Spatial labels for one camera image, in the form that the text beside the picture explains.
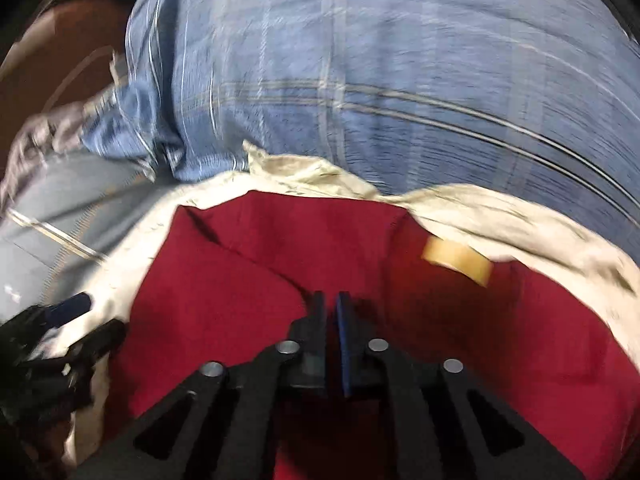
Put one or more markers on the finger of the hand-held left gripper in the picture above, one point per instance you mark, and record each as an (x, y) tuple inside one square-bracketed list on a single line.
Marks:
[(97, 337), (70, 308)]

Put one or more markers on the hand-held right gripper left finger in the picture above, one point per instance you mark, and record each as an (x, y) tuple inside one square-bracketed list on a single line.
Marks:
[(320, 325)]

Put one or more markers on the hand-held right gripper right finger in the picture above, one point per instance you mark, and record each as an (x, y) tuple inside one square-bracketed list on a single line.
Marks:
[(344, 330)]

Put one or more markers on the dark red garment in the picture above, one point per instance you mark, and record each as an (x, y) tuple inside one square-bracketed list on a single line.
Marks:
[(240, 290)]

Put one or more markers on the grey cloth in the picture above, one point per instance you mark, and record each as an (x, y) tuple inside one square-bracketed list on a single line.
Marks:
[(65, 210)]

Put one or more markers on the cream leaf-print pillow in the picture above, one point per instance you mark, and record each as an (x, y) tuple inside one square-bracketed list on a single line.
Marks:
[(525, 215)]

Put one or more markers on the brown wooden furniture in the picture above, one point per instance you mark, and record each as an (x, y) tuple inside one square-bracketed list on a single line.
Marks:
[(65, 45)]

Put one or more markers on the blue plaid pillow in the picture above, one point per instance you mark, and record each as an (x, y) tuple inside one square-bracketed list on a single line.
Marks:
[(380, 60)]

